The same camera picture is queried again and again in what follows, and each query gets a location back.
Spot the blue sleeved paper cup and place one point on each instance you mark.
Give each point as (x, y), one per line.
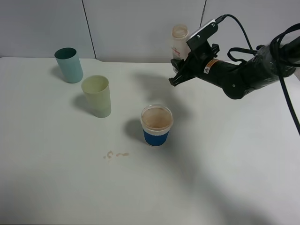
(156, 121)

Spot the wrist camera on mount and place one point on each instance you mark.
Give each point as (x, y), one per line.
(198, 40)

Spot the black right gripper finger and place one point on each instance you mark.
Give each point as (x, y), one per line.
(182, 77)
(179, 65)

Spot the clear plastic beverage bottle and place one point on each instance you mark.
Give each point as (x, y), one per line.
(180, 35)

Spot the brown spilled drink stain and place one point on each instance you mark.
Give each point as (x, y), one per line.
(109, 155)

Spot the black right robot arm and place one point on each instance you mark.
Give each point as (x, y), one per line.
(236, 81)

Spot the teal plastic cup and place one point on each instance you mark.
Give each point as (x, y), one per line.
(69, 64)

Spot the pale green plastic cup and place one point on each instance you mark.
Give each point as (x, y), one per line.
(97, 92)

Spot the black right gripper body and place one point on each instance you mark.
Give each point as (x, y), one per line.
(199, 58)

